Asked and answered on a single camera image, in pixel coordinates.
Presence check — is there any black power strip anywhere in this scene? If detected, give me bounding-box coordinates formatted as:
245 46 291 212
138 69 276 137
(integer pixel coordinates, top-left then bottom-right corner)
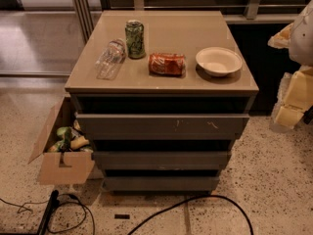
36 190 59 235

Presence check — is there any grey drawer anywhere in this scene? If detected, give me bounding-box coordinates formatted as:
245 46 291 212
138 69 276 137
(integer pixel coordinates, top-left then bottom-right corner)
77 114 249 140
92 152 231 170
103 177 219 191

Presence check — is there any green snack bag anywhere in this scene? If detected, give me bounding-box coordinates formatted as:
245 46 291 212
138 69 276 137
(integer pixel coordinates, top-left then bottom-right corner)
47 127 72 153

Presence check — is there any yellow snack bag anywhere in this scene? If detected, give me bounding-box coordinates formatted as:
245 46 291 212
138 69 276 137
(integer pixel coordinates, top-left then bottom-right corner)
70 136 89 150

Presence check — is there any cardboard box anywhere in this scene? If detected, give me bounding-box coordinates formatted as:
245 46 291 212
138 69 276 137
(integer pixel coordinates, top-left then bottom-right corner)
28 97 95 185

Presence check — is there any thick black cable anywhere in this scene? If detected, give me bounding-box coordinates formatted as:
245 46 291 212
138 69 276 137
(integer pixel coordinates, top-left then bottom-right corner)
126 194 254 235

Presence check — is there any grey middle drawer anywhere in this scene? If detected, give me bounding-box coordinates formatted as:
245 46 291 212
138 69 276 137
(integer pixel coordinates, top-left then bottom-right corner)
92 152 231 170

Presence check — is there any white paper bowl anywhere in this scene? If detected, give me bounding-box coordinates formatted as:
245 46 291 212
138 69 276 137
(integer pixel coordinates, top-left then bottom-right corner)
196 47 243 77

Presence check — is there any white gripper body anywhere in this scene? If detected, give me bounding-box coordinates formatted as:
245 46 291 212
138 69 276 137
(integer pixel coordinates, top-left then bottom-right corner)
289 0 313 67

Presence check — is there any grey drawer cabinet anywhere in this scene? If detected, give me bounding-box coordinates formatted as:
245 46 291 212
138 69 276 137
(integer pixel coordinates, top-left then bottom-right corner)
66 11 258 179

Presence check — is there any clear plastic bottle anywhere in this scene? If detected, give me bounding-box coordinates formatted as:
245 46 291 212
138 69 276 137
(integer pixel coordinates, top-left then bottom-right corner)
95 38 126 80

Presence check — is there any grey bottom drawer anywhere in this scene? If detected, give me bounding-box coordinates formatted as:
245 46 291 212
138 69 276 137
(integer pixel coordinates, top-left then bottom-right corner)
103 177 219 191

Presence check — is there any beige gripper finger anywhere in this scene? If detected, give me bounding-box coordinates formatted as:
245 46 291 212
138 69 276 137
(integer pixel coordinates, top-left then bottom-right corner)
273 66 313 129
268 23 293 49

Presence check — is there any green drink can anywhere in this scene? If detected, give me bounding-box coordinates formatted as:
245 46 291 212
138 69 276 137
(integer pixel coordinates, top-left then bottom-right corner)
125 20 146 59

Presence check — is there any grey top drawer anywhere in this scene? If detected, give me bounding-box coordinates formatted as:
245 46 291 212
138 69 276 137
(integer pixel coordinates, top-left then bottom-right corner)
77 114 249 140

